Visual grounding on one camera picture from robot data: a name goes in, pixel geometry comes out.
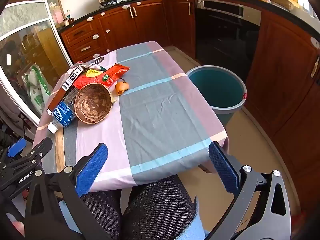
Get glass sliding door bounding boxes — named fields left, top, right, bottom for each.
left=0, top=2, right=73, bottom=130

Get person's leg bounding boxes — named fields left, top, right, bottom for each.
left=80, top=190, right=123, bottom=240
left=122, top=175, right=196, bottom=240

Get person's right leg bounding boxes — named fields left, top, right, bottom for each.
left=122, top=175, right=196, bottom=240

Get orange toy fruit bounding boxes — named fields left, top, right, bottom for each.
left=115, top=79, right=129, bottom=96

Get red snack bag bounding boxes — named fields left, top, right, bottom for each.
left=72, top=63, right=130, bottom=90

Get black gas hob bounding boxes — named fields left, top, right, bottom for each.
left=99, top=0, right=140, bottom=8

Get teal plastic bucket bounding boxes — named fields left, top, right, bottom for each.
left=185, top=65, right=248, bottom=128

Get clear plastic bottle blue label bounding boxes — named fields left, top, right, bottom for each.
left=48, top=87, right=78, bottom=133

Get black built-in oven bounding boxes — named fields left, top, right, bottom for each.
left=194, top=0, right=262, bottom=80

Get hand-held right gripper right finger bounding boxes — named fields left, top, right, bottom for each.
left=204, top=142, right=292, bottom=240

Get brown wooden kitchen cabinets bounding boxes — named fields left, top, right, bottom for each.
left=59, top=0, right=320, bottom=200

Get person's left hand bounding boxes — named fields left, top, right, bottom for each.
left=11, top=220, right=26, bottom=238

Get person's left leg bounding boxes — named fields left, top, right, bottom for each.
left=80, top=190, right=123, bottom=240

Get checked pink grey tablecloth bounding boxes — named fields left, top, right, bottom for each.
left=32, top=41, right=230, bottom=193

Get long brown carton box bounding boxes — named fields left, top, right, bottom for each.
left=46, top=65, right=84, bottom=115

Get white green plastic bag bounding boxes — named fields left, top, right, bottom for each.
left=24, top=65, right=53, bottom=115

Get brown coconut shell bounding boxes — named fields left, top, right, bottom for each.
left=74, top=83, right=113, bottom=125

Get light blue garment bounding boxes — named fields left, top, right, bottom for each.
left=184, top=199, right=208, bottom=240

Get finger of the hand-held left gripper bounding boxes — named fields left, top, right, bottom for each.
left=4, top=137, right=53, bottom=173
left=6, top=138, right=27, bottom=158

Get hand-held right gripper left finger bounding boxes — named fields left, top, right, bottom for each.
left=24, top=142, right=110, bottom=240

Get white glass shelf cabinet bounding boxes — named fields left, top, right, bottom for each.
left=25, top=0, right=63, bottom=29

